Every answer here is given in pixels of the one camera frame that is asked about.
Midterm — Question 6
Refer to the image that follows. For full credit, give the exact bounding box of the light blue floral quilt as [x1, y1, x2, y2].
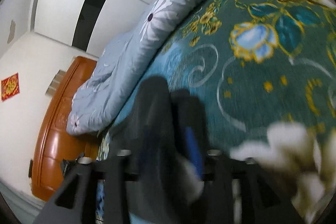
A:
[66, 0, 203, 136]

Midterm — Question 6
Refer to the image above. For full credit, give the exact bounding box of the teal floral bed blanket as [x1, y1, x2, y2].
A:
[96, 0, 336, 224]

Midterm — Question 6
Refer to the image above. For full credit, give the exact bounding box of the black grey fleece hoodie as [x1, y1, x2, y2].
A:
[109, 76, 209, 223]

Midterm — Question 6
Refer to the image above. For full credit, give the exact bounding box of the red wall decoration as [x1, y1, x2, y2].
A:
[1, 73, 20, 101]

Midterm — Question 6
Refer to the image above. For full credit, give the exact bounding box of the orange wooden headboard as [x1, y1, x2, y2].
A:
[31, 56, 100, 201]

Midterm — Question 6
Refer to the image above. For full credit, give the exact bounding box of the wall switch panel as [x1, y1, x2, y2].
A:
[46, 70, 66, 97]

